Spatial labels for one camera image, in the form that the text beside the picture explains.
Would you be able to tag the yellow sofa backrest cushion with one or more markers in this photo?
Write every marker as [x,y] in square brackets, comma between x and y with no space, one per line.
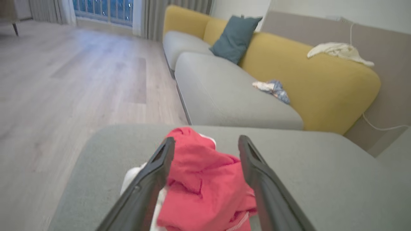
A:
[186,21]
[314,89]

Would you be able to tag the grey curtain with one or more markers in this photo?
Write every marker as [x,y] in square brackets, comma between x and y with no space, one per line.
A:
[45,11]
[154,19]

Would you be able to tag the brown furniture with dark leg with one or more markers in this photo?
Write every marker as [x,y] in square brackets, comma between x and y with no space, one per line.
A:
[8,11]

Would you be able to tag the cream crumpled cloth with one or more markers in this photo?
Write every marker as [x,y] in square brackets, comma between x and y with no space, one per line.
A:
[337,50]

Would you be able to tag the window with railing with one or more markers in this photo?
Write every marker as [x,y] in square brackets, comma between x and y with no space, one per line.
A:
[102,11]

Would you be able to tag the blue white crumpled cloth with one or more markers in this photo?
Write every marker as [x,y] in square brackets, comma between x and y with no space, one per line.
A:
[276,89]

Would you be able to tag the grey upholstered sofa seat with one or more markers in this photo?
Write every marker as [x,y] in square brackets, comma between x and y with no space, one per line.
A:
[305,166]

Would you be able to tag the grey sofa seat cushion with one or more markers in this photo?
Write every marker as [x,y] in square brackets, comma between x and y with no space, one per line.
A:
[218,93]
[183,45]

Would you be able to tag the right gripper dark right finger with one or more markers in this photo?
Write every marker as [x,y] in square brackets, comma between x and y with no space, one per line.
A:
[269,199]

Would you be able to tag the teal throw pillow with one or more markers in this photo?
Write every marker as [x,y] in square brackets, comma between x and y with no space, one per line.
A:
[234,38]

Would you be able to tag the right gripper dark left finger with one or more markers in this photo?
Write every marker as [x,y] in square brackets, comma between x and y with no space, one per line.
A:
[144,192]

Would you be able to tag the white power strip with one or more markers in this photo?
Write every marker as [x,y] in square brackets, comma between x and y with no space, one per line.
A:
[337,18]

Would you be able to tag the red white garment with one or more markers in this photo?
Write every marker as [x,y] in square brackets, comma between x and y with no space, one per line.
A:
[199,186]

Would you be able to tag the beige low partition panel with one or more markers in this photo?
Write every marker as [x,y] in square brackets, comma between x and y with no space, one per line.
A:
[385,48]

